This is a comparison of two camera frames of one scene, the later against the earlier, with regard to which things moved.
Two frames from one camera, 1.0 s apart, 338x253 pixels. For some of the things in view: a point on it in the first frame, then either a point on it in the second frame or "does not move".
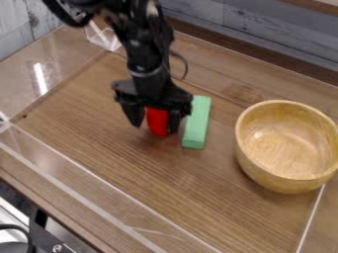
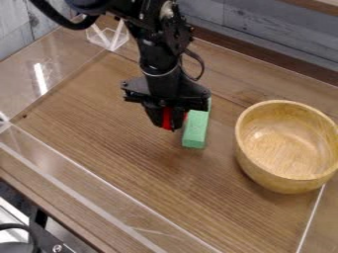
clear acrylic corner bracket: (104, 38) does not move
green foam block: (196, 128) does not move
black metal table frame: (44, 240) does not move
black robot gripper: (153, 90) → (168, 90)
